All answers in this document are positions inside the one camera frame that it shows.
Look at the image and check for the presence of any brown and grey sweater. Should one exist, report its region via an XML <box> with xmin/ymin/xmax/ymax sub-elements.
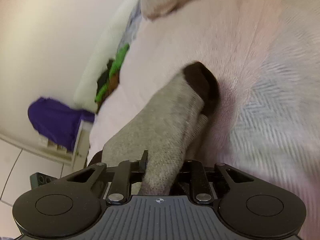
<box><xmin>86</xmin><ymin>62</ymin><xmax>221</xmax><ymax>197</ymax></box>

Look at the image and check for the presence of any purple cloth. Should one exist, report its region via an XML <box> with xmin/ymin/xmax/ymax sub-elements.
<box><xmin>27</xmin><ymin>96</ymin><xmax>95</xmax><ymax>153</ymax></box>

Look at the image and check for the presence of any dark grey box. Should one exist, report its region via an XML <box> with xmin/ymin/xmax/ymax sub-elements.
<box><xmin>29</xmin><ymin>172</ymin><xmax>59</xmax><ymax>189</ymax></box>

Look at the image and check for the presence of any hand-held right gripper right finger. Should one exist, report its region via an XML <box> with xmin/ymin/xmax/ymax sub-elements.
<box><xmin>179</xmin><ymin>159</ymin><xmax>256</xmax><ymax>205</ymax></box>

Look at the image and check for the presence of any white nightstand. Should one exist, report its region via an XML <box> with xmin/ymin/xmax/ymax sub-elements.
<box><xmin>72</xmin><ymin>116</ymin><xmax>96</xmax><ymax>168</ymax></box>

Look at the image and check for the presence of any brown garment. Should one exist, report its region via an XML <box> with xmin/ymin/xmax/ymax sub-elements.
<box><xmin>96</xmin><ymin>75</ymin><xmax>121</xmax><ymax>113</ymax></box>

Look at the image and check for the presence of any pink pillow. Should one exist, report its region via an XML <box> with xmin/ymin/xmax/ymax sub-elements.
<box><xmin>125</xmin><ymin>0</ymin><xmax>265</xmax><ymax>22</ymax></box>

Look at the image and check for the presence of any white shelf unit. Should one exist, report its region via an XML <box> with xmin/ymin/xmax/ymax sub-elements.
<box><xmin>0</xmin><ymin>132</ymin><xmax>75</xmax><ymax>166</ymax></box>

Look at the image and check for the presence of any black garment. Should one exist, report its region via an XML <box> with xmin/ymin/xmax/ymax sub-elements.
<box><xmin>97</xmin><ymin>59</ymin><xmax>114</xmax><ymax>88</ymax></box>

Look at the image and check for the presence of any green knitted garment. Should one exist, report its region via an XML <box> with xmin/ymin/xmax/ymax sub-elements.
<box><xmin>94</xmin><ymin>44</ymin><xmax>130</xmax><ymax>103</ymax></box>

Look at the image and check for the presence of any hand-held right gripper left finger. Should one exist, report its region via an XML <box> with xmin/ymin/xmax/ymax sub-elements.
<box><xmin>64</xmin><ymin>150</ymin><xmax>149</xmax><ymax>205</ymax></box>

